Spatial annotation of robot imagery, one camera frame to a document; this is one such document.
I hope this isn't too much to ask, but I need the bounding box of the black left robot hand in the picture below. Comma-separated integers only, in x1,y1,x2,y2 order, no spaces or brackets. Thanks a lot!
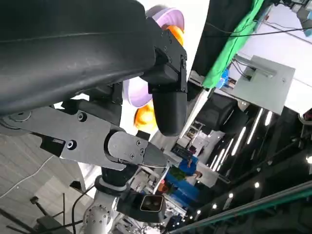
0,0,188,171

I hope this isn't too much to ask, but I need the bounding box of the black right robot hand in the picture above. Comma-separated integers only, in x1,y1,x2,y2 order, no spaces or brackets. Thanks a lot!
101,165,139,188

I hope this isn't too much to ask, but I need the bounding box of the orange and white bread roll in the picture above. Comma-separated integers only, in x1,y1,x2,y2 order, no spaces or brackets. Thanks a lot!
134,102,158,134
168,24,185,47

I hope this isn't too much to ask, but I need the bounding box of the person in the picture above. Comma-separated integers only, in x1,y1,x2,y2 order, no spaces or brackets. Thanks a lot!
179,156,204,182

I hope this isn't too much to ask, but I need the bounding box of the lilac plate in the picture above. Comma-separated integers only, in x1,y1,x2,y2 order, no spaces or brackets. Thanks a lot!
122,4,185,109

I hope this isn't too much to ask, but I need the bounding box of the black tripod stand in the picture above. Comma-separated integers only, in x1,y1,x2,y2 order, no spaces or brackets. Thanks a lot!
0,192,83,234

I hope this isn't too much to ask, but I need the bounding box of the black office chair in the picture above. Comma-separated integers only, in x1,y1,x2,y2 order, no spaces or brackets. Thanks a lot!
195,94,249,135

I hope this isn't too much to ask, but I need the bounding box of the black backdrop curtain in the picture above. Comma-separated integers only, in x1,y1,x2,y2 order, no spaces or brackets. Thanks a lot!
192,0,254,76

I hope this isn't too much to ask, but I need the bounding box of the green cloth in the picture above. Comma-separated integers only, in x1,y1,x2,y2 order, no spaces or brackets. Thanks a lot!
202,0,271,90

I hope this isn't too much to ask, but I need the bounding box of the grey metal box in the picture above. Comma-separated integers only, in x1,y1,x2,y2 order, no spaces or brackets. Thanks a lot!
230,55,296,115

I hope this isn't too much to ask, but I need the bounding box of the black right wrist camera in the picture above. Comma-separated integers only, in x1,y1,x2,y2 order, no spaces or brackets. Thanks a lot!
116,192,167,224

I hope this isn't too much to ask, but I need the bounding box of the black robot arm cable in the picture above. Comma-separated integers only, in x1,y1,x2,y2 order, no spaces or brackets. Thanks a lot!
72,186,96,234

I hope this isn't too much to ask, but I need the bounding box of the white floor cable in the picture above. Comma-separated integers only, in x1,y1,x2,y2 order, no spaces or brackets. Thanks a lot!
0,155,56,199

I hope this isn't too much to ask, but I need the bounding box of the thin black hanging cable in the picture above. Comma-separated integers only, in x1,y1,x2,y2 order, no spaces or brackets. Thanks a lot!
204,21,312,39

